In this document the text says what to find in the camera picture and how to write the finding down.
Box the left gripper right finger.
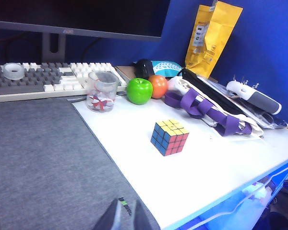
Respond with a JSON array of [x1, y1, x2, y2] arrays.
[[133, 199, 161, 230]]

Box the pale plastic bag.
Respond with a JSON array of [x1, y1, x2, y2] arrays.
[[242, 181, 272, 201]]

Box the blue white patterned packet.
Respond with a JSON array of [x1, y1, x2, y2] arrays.
[[150, 60, 183, 78]]

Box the large yellow pouch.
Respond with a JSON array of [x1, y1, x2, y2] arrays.
[[204, 1, 243, 79]]

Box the grey felt laptop sleeve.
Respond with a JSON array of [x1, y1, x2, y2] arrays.
[[0, 97, 161, 230]]

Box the brown notebook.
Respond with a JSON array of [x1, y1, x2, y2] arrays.
[[114, 65, 137, 81]]

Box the white grey mechanical keyboard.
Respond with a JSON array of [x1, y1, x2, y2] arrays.
[[0, 61, 128, 104]]

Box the clear plastic packet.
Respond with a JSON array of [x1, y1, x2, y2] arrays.
[[235, 95, 288, 130]]

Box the black flat folder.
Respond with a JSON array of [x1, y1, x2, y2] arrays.
[[181, 68, 255, 115]]

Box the black computer mouse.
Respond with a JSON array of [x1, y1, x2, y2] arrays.
[[134, 58, 155, 78]]

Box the small yellow pouch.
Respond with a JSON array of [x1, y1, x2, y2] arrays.
[[184, 4, 216, 70]]

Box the white tote bag purple straps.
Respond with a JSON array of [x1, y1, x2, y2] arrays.
[[163, 76, 264, 139]]

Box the clear tape roll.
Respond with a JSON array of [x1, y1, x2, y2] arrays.
[[2, 62, 26, 81]]

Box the black computer monitor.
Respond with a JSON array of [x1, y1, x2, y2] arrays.
[[0, 0, 171, 64]]

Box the orange round fruit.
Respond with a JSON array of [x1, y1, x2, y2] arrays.
[[148, 74, 168, 99]]

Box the Rubik's cube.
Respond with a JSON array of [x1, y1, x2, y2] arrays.
[[150, 119, 190, 157]]

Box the white grey handheld device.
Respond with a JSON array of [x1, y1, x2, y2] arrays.
[[226, 80, 283, 115]]

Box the long white cable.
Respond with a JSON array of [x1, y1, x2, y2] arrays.
[[199, 177, 279, 223]]

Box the green apple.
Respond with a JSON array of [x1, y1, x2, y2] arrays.
[[126, 77, 154, 105]]

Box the clear glass with red ribbon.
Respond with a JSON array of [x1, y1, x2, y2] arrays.
[[85, 71, 118, 113]]

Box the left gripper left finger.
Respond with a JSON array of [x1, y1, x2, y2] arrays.
[[93, 199, 122, 230]]

